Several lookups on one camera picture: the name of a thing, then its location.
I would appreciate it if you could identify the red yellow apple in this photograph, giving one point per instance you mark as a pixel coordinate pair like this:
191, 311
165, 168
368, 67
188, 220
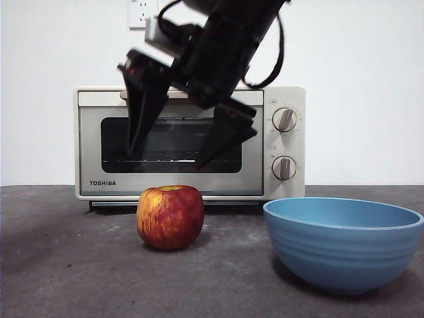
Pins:
170, 218

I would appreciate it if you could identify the grey oven crumb tray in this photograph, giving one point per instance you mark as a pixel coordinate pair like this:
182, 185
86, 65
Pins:
109, 203

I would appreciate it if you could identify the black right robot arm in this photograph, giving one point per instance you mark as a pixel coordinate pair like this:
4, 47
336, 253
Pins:
238, 16

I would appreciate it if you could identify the cream toaster oven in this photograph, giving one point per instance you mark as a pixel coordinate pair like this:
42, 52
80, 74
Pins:
299, 149

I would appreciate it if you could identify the pale grey right wrist camera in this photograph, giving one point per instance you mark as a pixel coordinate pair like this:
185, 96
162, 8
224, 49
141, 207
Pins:
152, 30

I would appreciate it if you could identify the blue ribbed bowl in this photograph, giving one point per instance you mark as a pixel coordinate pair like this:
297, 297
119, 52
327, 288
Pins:
341, 261

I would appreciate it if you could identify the white wall socket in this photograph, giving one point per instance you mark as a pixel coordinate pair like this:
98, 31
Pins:
136, 15

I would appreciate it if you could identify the timer knob with beige grip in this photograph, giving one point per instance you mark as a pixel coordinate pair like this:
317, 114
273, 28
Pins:
284, 168

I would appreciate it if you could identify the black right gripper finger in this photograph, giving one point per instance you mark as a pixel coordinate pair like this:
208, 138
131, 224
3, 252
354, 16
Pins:
142, 99
228, 129

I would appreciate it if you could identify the temperature knob with beige grip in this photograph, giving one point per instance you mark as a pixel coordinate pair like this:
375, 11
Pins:
284, 120

